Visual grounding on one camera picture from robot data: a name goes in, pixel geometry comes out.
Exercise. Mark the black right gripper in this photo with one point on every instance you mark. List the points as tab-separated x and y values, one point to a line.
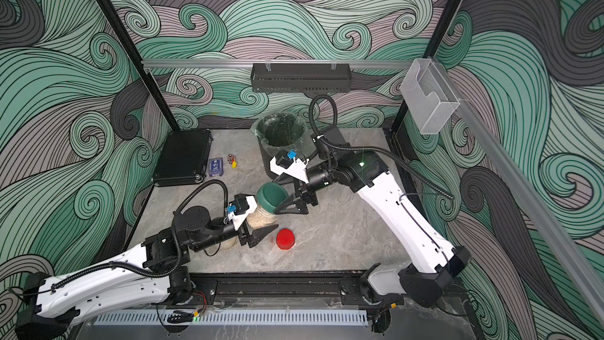
305	189

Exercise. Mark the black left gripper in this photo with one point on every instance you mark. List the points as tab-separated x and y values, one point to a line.
252	240

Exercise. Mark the green-lidded oatmeal jar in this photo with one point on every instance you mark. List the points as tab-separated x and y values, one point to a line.
227	244
260	218

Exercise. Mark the green jar lid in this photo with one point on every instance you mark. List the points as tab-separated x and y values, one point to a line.
270	196

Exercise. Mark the red jar lid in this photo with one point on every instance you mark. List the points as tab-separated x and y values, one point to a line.
285	239

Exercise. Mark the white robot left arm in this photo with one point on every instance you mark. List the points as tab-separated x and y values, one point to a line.
150	273

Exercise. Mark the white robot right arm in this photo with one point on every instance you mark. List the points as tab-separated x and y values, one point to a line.
434	262

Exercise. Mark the black trash bin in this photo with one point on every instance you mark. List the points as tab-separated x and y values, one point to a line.
269	156

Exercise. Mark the clear plastic bin liner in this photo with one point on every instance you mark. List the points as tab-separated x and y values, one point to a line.
284	129

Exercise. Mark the red yellow toy car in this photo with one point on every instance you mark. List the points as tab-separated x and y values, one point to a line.
232	160

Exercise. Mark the blue card box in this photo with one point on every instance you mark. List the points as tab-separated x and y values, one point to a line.
216	167

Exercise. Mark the black hard case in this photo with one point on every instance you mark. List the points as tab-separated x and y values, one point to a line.
184	158

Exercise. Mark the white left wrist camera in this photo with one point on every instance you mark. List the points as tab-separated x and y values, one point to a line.
239	209

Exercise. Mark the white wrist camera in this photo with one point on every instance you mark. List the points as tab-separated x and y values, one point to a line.
239	209
298	169

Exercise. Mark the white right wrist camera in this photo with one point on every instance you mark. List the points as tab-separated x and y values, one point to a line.
298	169

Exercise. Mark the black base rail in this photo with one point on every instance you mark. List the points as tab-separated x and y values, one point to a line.
346	287

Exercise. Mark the black wall-mounted tray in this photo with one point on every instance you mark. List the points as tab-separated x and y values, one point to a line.
313	79

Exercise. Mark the clear acrylic wall holder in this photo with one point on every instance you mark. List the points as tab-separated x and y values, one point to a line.
428	91

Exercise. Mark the white slotted cable duct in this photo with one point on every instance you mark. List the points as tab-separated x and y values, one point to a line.
237	317

